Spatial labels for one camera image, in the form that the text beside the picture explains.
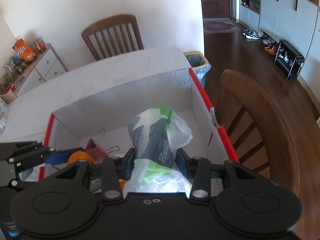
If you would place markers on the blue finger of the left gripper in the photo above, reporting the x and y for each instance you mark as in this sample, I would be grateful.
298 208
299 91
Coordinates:
62 156

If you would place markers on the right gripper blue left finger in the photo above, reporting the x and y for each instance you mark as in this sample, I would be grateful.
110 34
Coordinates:
129 159

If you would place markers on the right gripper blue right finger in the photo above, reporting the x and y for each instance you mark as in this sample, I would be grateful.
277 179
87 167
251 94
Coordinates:
184 163

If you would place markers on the orange tangerine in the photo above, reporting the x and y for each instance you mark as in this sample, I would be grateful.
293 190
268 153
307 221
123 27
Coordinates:
78 155

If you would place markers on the pink binder clip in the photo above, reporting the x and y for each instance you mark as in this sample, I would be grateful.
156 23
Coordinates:
97 152

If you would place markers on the white plastic bag with packet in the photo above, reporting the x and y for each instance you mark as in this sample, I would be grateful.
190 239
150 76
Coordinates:
156 135

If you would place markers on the red white cardboard box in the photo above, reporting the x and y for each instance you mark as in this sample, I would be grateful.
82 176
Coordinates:
104 116

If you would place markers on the wooden chair beside box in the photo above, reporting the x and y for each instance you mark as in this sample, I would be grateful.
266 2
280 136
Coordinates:
257 129

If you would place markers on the white sideboard cabinet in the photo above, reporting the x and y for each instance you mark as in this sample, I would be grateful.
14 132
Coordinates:
46 67

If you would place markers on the yellow rim trash bin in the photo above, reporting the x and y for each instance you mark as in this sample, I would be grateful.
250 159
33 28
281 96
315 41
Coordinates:
199 64

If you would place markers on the orange snack bag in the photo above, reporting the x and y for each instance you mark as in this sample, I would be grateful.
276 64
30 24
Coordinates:
24 51

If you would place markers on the red lid jar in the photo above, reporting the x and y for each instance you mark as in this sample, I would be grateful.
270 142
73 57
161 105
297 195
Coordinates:
40 46

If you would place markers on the wooden chair behind table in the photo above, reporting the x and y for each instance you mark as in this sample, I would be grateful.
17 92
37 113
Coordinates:
113 36

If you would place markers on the red patterned floor rug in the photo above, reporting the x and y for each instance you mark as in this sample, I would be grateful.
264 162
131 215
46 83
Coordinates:
217 26

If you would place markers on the grey sneakers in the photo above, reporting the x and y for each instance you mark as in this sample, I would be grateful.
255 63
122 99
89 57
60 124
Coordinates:
250 34

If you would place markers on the black shoe rack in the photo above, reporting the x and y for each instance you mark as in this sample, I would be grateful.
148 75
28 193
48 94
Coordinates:
289 59

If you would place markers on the white blue wall cabinets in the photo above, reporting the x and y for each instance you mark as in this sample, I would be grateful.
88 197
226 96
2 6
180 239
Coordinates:
273 20

